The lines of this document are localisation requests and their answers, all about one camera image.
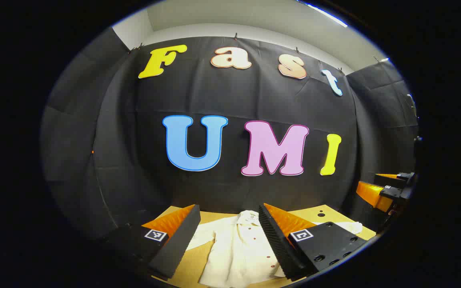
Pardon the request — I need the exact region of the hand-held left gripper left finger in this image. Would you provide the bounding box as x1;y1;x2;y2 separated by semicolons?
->
106;204;201;280

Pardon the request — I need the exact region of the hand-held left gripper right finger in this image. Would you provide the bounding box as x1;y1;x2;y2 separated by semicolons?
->
259;203;369;281

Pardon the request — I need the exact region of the cream white button shirt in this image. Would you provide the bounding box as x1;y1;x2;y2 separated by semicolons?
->
186;210;363;288

